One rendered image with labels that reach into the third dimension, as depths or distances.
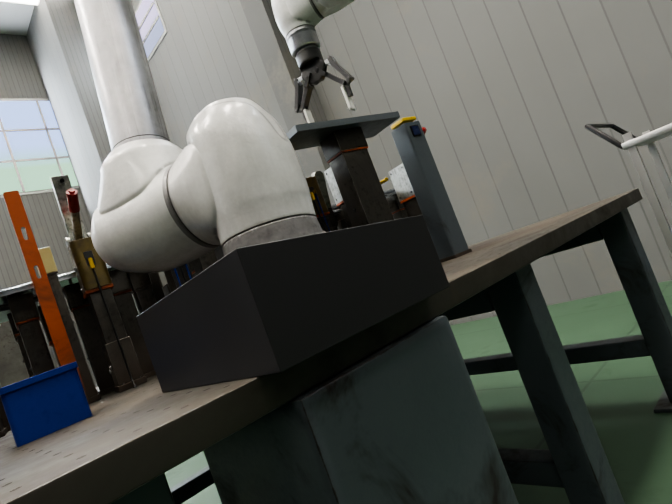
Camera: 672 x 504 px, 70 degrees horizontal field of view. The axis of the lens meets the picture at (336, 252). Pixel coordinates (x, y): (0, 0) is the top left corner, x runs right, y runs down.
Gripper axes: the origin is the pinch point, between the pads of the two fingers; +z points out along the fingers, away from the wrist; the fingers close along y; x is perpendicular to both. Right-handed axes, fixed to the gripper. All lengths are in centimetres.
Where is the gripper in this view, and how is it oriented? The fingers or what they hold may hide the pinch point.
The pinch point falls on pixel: (331, 117)
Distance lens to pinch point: 142.4
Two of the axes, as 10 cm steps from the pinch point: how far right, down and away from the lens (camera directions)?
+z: 3.5, 9.4, -0.5
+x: -4.9, 1.3, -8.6
